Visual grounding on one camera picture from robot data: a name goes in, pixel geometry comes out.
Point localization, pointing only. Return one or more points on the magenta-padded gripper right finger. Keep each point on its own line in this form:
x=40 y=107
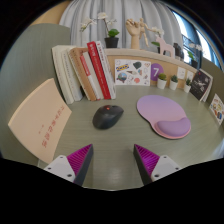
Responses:
x=166 y=166

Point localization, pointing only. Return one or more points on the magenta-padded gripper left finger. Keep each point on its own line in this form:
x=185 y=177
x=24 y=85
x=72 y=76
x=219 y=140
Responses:
x=60 y=166

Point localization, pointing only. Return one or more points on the black computer mouse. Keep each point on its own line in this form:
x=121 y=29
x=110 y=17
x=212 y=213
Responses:
x=106 y=117

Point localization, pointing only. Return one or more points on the purple mouse pad with wrist rest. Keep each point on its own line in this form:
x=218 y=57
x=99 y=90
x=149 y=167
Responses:
x=156 y=108

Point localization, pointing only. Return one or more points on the beige booklet with red text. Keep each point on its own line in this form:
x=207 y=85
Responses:
x=36 y=120

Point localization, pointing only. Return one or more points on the colourful picture card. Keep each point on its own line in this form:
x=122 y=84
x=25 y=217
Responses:
x=217 y=109

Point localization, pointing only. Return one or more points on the succulent in white pot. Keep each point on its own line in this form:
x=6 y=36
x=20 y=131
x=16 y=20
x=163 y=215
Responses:
x=187 y=88
x=173 y=85
x=161 y=84

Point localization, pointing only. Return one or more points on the black cover book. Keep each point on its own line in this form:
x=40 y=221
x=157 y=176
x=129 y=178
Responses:
x=201 y=85

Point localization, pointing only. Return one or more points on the thick white book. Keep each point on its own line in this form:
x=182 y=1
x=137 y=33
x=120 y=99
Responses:
x=61 y=75

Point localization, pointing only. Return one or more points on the white book with red band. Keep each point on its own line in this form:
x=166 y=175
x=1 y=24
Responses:
x=91 y=80

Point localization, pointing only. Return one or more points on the tan book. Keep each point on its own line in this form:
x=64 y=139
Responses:
x=81 y=73

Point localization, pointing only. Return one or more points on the round purple number sign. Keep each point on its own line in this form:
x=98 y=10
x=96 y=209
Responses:
x=156 y=71

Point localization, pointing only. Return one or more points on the white sticker sheet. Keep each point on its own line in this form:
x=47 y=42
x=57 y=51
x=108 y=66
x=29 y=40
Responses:
x=132 y=72

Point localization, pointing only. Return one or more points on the white orchid in black pot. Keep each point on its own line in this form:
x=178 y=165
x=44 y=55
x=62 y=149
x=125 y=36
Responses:
x=194 y=63
x=111 y=42
x=157 y=32

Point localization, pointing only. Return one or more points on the white book with photo cover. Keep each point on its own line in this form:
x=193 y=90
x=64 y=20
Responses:
x=107 y=70

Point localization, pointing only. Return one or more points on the wooden desk shelf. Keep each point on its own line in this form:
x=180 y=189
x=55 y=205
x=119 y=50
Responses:
x=140 y=54

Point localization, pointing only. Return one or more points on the black horse figure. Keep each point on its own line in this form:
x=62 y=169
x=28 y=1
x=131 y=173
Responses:
x=178 y=51

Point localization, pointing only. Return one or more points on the pink horse figure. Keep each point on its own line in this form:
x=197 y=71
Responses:
x=165 y=47

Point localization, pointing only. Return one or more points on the wooden mannequin figure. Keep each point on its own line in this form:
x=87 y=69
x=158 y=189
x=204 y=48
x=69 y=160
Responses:
x=144 y=31

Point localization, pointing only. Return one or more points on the window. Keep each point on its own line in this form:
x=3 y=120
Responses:
x=190 y=31

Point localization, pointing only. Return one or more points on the wooden hand model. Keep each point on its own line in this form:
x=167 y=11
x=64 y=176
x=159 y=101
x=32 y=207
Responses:
x=134 y=31

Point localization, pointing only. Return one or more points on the grey curtain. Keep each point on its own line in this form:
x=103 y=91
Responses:
x=126 y=11

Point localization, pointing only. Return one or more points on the white wall socket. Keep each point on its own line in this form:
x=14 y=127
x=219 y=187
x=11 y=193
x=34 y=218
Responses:
x=181 y=73
x=190 y=75

